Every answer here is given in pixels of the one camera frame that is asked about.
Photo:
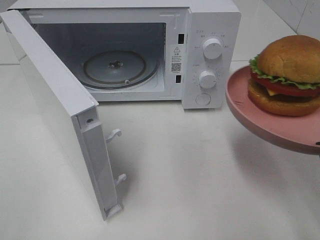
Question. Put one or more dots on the pink round plate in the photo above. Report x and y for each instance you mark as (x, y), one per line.
(298, 134)

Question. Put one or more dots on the burger with lettuce and tomato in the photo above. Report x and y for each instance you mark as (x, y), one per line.
(285, 77)

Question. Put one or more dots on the round white door button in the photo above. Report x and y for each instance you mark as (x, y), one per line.
(203, 99)

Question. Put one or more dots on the white dial knob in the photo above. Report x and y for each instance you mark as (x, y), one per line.
(212, 48)
(207, 79)

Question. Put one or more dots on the white microwave door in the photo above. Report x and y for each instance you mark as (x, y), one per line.
(68, 109)

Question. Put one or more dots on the white microwave oven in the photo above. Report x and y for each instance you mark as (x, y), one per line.
(170, 30)

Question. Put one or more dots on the glass microwave turntable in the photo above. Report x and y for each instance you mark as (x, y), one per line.
(118, 69)

